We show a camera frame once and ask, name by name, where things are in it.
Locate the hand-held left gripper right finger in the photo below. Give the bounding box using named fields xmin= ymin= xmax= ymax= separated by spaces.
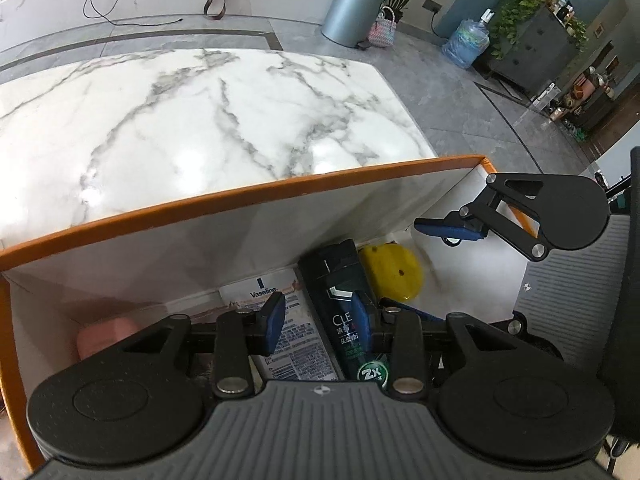
xmin=350 ymin=291 xmax=531 ymax=401

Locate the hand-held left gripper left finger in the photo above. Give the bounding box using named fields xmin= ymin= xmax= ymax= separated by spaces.
xmin=115 ymin=291 xmax=287 ymax=398

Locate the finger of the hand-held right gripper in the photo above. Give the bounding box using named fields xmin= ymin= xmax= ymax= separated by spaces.
xmin=414 ymin=173 xmax=551 ymax=263

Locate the white lotion packet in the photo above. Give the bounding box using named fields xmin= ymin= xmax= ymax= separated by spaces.
xmin=219 ymin=268 xmax=342 ymax=382

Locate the dark blue shampoo bottle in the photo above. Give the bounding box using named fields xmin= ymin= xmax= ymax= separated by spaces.
xmin=298 ymin=239 xmax=394 ymax=394

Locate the yellow plastic toy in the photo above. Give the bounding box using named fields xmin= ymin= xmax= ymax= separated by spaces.
xmin=361 ymin=242 xmax=425 ymax=304

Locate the orange cardboard box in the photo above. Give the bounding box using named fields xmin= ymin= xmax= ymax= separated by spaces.
xmin=0 ymin=155 xmax=540 ymax=476

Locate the blue water jug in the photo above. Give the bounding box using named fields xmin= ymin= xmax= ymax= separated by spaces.
xmin=442 ymin=8 xmax=497 ymax=69

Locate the dark grey cabinet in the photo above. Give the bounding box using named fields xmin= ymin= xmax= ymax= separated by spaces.
xmin=486 ymin=7 xmax=582 ymax=95

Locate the colourful woven bag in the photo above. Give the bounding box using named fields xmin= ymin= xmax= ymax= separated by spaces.
xmin=368 ymin=6 xmax=401 ymax=50

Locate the grey metal trash can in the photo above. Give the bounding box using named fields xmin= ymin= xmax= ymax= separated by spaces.
xmin=320 ymin=0 xmax=393 ymax=49

